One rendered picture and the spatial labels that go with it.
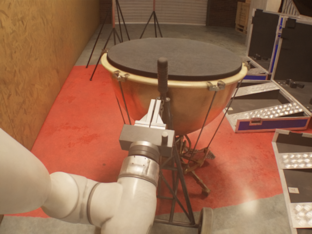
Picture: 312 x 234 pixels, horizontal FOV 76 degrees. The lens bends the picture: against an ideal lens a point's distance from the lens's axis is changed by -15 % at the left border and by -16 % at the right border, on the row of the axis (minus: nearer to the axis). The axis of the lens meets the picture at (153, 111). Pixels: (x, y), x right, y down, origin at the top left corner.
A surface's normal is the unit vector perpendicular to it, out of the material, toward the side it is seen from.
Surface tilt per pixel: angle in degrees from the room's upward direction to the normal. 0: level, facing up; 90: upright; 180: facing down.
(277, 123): 90
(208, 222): 22
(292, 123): 90
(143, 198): 35
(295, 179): 2
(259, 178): 0
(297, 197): 2
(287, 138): 90
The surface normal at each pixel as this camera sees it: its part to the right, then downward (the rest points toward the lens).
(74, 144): 0.04, -0.87
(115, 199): -0.26, -0.66
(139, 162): -0.04, -0.63
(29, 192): 0.94, 0.31
